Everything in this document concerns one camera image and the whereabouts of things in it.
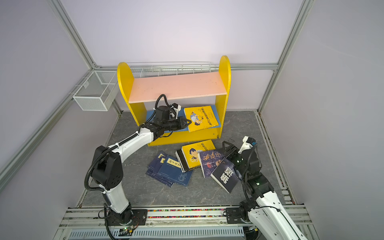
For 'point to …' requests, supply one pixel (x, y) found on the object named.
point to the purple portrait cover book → (209, 160)
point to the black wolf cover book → (226, 175)
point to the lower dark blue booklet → (154, 168)
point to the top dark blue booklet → (171, 169)
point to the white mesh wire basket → (98, 91)
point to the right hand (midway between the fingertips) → (226, 145)
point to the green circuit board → (125, 231)
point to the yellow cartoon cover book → (201, 118)
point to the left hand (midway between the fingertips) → (191, 123)
